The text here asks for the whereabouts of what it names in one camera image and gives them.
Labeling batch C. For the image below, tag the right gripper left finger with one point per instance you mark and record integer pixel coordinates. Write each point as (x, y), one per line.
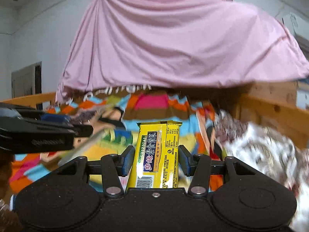
(114, 166)

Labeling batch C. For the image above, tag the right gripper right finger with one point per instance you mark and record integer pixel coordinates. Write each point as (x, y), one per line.
(198, 167)

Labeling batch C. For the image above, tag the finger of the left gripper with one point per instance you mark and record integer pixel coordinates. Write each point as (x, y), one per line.
(55, 118)
(82, 131)

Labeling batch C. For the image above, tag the yellow snack packet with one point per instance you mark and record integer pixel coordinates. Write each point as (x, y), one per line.
(156, 157)

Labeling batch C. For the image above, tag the person's left hand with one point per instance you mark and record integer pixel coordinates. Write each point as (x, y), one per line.
(7, 219)

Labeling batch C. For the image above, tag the colourful cartoon blanket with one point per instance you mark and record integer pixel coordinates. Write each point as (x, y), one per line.
(143, 104)

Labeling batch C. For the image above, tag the grey door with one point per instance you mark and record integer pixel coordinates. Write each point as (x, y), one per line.
(27, 81)

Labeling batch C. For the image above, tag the floral quilt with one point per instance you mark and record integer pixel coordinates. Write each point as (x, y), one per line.
(269, 152)

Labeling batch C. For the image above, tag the pink draped sheet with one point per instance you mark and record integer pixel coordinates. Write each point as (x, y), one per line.
(178, 43)

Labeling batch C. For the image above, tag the white air conditioner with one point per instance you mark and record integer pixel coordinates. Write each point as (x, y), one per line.
(298, 27)

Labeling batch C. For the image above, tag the wooden bed rail left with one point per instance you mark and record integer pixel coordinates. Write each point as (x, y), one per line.
(32, 100)

